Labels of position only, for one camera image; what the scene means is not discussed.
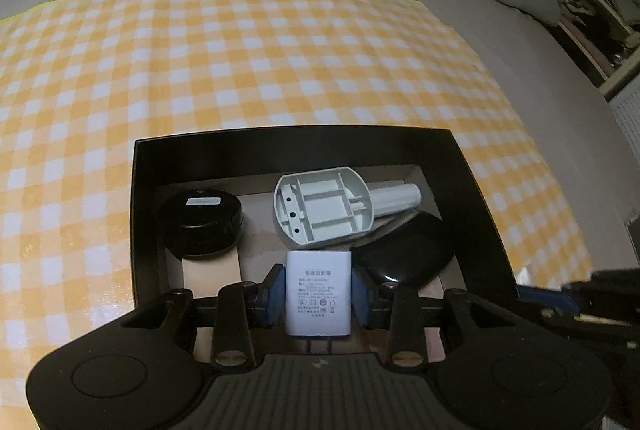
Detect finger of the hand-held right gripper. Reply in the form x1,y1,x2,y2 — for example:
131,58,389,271
516,284,583,317

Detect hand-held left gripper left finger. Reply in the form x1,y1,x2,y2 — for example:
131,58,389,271
121,263,287,368

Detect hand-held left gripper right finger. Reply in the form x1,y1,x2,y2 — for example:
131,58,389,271
352,266,521,368

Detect white charger adapter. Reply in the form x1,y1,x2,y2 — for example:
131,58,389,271
284,251,354,339

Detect black glossy oval case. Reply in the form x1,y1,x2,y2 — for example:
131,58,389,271
352,209,457,289

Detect grey plastic part with handle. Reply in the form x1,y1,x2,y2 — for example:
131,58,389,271
272,165,425,249

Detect black round jar white label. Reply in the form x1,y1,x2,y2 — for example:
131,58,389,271
157,190,245,260

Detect black box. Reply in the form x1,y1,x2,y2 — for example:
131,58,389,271
131,124,519,356

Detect beige paper sheet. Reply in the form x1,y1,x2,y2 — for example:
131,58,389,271
181,244,242,300

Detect white ribbed panel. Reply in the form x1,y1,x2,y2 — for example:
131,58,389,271
610,83,640,171

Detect grey bed sheet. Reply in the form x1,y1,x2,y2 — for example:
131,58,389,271
0,0,640,271

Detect yellow white checkered mat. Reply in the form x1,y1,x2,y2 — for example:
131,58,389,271
0,0,593,378

